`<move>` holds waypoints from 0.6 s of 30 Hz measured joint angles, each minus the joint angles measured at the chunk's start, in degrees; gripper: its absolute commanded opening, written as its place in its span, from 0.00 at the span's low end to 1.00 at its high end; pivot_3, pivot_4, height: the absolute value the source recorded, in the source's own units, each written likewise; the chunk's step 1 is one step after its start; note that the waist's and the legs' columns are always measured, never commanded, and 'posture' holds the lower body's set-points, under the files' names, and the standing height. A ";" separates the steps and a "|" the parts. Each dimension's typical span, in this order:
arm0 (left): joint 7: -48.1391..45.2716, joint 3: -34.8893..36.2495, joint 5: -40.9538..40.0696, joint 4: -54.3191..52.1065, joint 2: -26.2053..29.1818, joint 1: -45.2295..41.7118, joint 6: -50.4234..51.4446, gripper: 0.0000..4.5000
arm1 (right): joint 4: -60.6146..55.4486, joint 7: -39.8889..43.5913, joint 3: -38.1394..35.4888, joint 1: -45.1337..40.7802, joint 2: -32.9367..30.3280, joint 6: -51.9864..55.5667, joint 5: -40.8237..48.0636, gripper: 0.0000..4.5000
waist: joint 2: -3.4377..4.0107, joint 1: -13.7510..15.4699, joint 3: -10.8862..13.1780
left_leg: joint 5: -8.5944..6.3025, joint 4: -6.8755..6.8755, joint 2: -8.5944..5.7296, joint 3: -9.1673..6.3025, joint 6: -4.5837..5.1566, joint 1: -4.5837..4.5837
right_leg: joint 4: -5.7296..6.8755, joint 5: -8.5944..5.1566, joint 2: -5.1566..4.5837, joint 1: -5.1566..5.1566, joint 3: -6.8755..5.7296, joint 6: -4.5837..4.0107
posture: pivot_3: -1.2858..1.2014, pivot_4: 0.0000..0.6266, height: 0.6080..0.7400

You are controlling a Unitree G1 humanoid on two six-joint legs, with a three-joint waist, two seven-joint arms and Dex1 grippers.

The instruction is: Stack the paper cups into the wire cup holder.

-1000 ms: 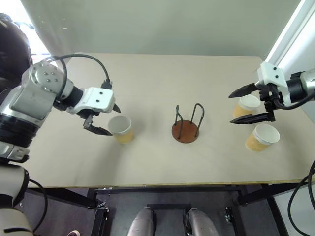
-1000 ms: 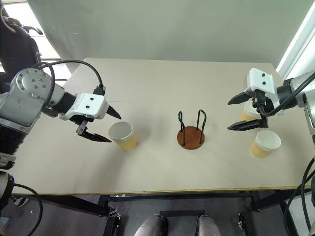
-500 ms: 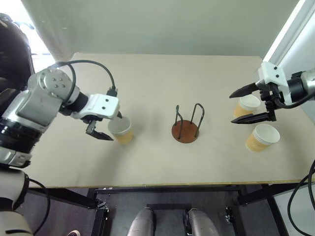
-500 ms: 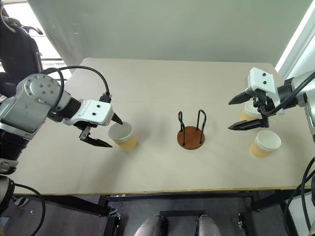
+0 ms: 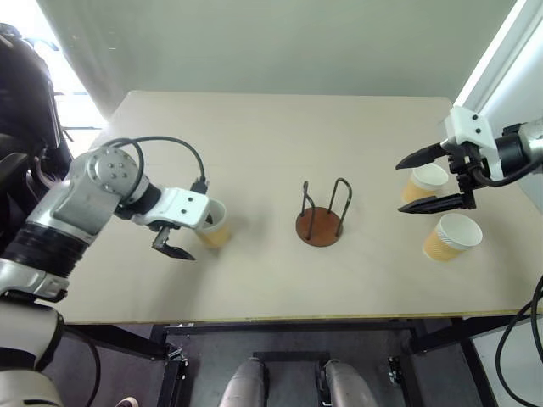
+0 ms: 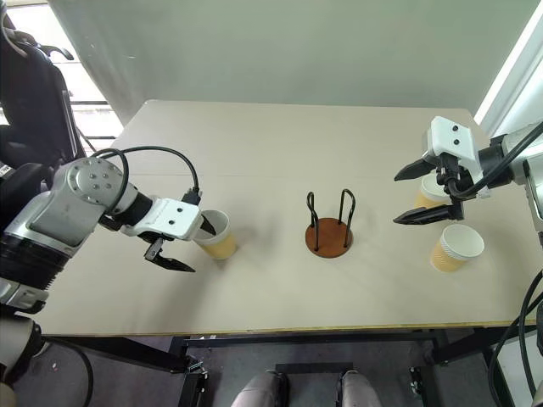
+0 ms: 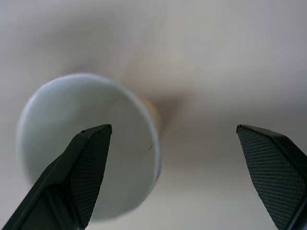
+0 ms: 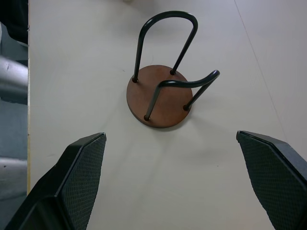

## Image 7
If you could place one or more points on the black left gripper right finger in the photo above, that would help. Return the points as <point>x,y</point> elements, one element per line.
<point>275,172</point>

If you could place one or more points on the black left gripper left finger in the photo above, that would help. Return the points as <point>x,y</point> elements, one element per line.
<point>72,177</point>

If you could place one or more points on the white paper cup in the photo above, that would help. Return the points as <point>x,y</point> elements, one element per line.
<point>79,107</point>

